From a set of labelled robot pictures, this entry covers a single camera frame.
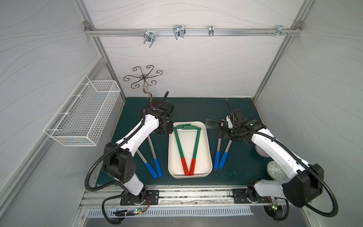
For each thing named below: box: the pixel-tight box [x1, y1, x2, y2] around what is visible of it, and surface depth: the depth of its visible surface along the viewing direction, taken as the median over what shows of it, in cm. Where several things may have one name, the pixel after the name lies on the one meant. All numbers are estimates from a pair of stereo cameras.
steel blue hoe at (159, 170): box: [147, 135, 163, 178], surface depth 86 cm
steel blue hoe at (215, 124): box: [205, 119, 224, 171], surface depth 90 cm
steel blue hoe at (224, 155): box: [218, 139, 233, 170], surface depth 88 cm
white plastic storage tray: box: [167, 121, 213, 179], surface depth 90 cm
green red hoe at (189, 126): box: [181, 123, 202, 176], surface depth 93 cm
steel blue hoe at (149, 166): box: [136, 149, 159, 180], surface depth 84 cm
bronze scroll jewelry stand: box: [123, 65, 163, 107], surface depth 92 cm
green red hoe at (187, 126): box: [173, 124, 195, 176], surface depth 95 cm
